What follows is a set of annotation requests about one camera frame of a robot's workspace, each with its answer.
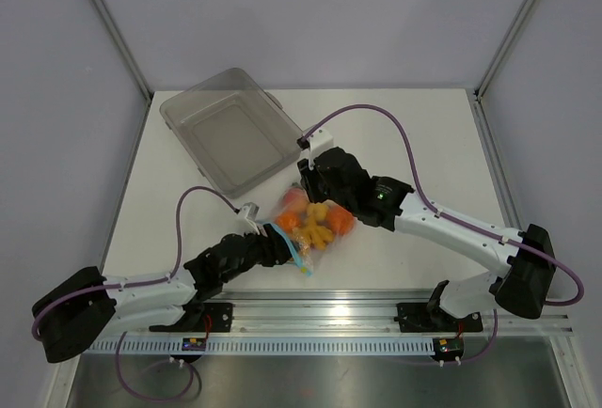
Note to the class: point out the red-orange fake pepper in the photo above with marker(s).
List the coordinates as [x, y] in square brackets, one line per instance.
[340, 221]

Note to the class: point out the aluminium frame post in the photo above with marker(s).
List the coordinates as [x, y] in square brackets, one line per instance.
[507, 44]
[112, 30]

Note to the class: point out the pink fake peach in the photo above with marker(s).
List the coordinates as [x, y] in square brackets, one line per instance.
[295, 200]

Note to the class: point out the orange fake orange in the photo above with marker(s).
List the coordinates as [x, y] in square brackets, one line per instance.
[289, 221]

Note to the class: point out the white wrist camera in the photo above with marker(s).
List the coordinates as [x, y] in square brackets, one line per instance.
[246, 219]
[315, 144]

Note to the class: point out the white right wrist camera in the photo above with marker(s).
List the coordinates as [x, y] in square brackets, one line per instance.
[315, 144]

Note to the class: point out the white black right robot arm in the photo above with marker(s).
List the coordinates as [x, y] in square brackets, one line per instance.
[516, 278]

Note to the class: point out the clear grey plastic container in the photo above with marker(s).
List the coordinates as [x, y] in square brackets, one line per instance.
[236, 134]

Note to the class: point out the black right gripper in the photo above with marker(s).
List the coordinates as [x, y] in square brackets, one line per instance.
[308, 180]

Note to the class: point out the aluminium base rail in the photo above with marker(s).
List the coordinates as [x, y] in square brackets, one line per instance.
[328, 313]

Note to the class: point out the right aluminium frame post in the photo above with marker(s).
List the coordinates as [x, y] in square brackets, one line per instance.
[507, 44]

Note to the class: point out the black mount plate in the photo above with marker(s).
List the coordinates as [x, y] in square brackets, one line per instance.
[413, 317]
[207, 316]

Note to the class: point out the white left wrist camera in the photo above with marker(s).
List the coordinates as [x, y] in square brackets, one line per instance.
[246, 219]

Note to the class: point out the left aluminium frame post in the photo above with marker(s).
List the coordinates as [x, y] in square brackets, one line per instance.
[112, 30]

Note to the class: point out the black left mount plate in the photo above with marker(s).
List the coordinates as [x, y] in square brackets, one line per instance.
[207, 316]

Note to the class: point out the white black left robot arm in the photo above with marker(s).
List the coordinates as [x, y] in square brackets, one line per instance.
[89, 306]

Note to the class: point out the clear zip top bag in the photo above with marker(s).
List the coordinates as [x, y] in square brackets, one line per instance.
[299, 258]

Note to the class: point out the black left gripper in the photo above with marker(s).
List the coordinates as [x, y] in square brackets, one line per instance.
[275, 247]

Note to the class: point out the yellow-orange fake pretzel cluster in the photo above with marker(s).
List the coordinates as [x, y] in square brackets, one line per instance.
[314, 233]

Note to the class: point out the black right mount plate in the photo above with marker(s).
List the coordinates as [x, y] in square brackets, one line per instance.
[413, 317]

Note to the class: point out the white slotted cable duct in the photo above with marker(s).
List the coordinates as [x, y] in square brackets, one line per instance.
[256, 346]

